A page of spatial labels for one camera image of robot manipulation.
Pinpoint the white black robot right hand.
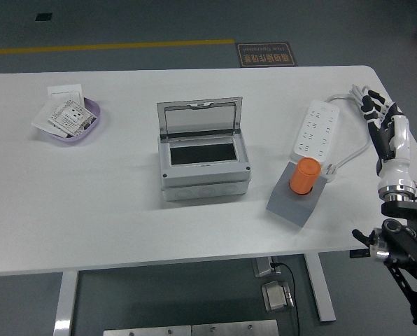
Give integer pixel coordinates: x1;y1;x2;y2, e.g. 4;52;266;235
351;83;416;190

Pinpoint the orange cylinder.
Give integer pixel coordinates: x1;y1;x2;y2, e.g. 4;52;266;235
288;157;322;195

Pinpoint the grey electrical box clear lid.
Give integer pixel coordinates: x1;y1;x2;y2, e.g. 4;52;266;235
156;97;252;202

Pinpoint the grey cube with round hole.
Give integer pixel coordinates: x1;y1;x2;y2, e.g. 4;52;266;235
265;161;328;229

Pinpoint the silver floor outlet box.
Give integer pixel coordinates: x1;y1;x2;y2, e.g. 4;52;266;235
261;280;295;313

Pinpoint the white power strip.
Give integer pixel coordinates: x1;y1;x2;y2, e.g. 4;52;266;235
292;99;341;168

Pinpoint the white table leg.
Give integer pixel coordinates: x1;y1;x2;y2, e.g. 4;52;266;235
303;253;337;323
53;271;79;336

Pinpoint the brown floor sign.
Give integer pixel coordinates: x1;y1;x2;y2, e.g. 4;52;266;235
234;42;296;68

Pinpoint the grey metal plate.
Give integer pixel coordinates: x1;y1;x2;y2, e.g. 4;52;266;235
103;325;192;336

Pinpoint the purple plastic tray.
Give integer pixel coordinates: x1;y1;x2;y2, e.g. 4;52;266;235
36;97;101;144

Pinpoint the packaged white socket panel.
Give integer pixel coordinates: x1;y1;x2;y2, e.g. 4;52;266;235
48;99;98;138

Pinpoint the white power strip cable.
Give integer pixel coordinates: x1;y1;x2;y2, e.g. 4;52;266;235
320;85;374;183

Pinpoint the black floor cable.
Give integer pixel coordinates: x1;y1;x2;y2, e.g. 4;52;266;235
271;257;300;336

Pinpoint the white wall switch plate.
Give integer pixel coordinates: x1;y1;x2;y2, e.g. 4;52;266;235
47;83;85;106

